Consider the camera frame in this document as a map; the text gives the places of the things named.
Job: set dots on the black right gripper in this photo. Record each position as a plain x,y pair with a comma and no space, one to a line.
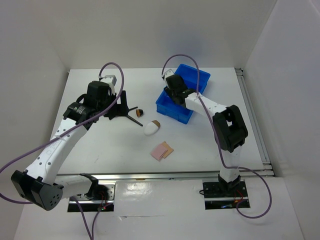
169,92

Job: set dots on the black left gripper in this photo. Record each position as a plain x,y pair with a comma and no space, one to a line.
123,106

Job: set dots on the black fan makeup brush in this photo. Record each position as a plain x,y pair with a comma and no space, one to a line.
118,111

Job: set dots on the slim black makeup brush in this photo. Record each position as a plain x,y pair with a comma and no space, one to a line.
134,120

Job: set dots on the small brown black cap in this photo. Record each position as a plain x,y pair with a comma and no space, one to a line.
139,112

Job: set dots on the pink blotting paper pad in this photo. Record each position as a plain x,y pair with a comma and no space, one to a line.
158,152

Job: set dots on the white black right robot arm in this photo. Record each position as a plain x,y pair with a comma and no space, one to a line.
230,131

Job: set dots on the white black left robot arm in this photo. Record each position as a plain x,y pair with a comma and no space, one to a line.
39,183

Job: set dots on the blue plastic organizer bin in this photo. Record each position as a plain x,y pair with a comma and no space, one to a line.
171,101

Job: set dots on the tan blotting paper pad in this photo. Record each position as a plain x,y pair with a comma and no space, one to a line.
168,148

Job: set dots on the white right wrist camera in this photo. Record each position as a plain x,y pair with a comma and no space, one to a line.
167,74

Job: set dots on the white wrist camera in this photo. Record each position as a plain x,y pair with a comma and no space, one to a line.
111,80
167,74

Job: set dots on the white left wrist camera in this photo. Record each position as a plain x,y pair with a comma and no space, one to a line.
111,80

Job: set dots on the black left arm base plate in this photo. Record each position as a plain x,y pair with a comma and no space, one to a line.
104,201

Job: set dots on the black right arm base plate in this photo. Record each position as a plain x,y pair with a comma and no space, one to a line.
217,199

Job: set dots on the aluminium table edge rail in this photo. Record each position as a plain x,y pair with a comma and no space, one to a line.
167,175

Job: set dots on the aluminium side rail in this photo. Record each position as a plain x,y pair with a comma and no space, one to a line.
267,165

